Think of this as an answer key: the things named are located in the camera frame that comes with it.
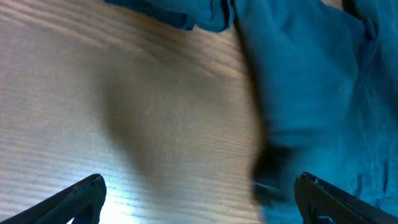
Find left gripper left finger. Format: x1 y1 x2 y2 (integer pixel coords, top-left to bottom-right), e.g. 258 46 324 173
1 174 106 224

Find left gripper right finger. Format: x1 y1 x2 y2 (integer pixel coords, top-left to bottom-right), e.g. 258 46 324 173
294 172 397 224

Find navy blue shorts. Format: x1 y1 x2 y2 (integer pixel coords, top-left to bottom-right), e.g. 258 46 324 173
116 0 397 223

